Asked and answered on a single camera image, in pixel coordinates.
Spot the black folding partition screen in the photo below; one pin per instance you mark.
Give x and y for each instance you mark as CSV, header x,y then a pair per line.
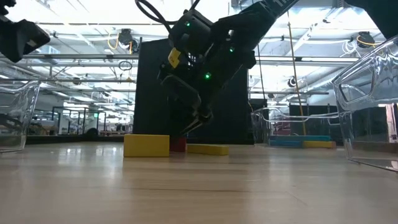
x,y
230,118

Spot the long yellow block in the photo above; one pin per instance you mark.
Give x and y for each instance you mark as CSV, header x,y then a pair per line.
x,y
207,150
318,144

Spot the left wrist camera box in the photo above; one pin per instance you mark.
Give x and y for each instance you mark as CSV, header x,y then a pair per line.
x,y
18,39

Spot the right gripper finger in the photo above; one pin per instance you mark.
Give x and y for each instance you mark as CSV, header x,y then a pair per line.
x,y
182,88

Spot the clear plastic bin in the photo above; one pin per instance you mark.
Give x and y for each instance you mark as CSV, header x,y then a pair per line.
x,y
367,130
18,118
273,124

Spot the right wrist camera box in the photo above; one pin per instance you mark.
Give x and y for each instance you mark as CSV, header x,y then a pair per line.
x,y
192,34

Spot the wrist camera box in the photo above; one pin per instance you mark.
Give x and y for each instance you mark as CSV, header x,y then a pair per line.
x,y
18,39
192,34

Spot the long blue block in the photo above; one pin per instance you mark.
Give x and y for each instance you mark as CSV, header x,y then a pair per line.
x,y
286,144
300,138

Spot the red bridge block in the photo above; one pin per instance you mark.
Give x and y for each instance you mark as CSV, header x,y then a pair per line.
x,y
178,145

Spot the yellow arch block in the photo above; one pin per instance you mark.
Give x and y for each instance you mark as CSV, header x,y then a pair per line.
x,y
146,145

